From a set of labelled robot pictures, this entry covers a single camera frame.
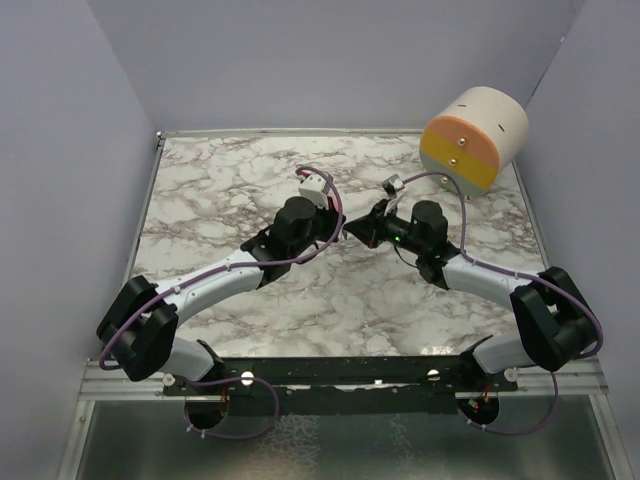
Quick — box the aluminium table frame rail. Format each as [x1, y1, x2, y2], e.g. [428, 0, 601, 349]
[56, 131, 166, 479]

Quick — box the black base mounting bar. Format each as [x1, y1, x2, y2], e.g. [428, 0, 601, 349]
[162, 346, 517, 417]

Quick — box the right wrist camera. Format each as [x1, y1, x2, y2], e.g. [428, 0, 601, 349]
[381, 174, 405, 215]

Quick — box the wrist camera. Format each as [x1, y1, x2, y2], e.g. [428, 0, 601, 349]
[381, 174, 405, 215]
[298, 171, 333, 210]

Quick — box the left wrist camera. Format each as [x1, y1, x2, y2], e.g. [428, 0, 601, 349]
[298, 171, 333, 210]

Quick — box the cylindrical pastel drawer box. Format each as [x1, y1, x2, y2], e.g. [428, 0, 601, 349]
[419, 86, 529, 199]

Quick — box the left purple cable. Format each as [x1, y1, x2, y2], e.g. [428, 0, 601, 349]
[97, 165, 348, 441]

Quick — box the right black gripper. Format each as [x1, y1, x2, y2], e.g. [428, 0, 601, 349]
[345, 198, 427, 257]

